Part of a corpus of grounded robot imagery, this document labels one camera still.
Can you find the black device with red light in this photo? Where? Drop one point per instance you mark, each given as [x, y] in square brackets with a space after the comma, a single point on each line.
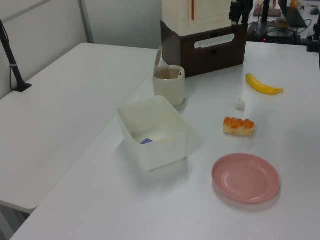
[277, 35]

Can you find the black monitor stand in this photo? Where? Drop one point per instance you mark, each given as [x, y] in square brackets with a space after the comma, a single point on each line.
[265, 11]

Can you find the white square plastic container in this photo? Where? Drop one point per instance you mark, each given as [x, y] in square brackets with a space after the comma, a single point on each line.
[160, 155]

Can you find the black laptop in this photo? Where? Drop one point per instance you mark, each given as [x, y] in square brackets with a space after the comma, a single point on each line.
[295, 15]

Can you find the purple card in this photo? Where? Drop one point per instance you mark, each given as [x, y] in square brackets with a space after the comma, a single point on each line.
[146, 141]

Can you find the yellow toy banana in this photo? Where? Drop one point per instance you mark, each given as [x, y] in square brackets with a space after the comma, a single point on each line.
[260, 87]

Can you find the small orange figure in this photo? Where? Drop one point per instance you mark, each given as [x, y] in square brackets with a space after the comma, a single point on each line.
[293, 3]

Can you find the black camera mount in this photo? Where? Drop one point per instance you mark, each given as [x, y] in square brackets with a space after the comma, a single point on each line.
[313, 40]

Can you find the pink plastic plate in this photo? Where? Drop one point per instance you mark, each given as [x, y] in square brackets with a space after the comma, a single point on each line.
[245, 178]

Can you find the cream trash can with lid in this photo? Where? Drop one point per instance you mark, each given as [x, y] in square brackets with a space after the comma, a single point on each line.
[167, 90]

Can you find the dark brown drawer box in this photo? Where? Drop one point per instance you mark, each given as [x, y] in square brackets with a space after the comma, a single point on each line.
[215, 60]

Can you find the small cardboard box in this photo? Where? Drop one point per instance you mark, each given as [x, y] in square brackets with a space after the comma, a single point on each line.
[282, 23]

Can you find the toy bread with orange topping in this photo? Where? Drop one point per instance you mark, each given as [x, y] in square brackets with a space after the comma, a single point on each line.
[238, 126]

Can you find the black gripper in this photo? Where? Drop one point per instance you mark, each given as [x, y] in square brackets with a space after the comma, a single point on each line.
[244, 4]

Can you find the orange latch strip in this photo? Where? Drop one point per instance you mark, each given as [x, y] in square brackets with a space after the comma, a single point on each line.
[192, 10]

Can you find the black pole with clamp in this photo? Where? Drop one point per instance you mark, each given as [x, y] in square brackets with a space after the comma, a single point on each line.
[12, 65]

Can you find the white paper ball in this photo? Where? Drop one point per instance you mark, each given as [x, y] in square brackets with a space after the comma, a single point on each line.
[240, 104]

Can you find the computer mouse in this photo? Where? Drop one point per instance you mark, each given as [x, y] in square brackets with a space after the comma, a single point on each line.
[315, 11]

